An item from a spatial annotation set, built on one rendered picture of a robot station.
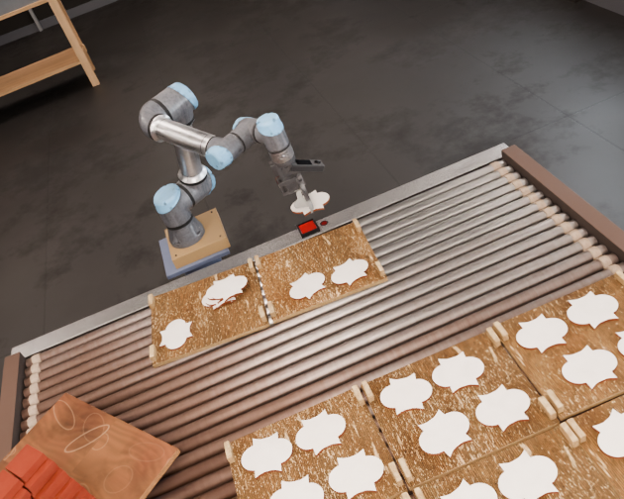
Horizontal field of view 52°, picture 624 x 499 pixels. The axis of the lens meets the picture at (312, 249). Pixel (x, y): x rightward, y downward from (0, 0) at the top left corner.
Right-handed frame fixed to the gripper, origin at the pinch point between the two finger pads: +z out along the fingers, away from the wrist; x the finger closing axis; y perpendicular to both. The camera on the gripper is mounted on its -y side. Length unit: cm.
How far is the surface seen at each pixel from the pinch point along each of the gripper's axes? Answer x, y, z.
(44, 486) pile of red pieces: 81, 85, -12
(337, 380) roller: 57, 14, 23
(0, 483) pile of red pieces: 82, 91, -19
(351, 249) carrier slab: 5.4, -6.8, 22.5
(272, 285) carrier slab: 8.6, 23.7, 20.6
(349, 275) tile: 18.9, -2.3, 21.3
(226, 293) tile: 7.7, 39.6, 16.1
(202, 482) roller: 74, 58, 20
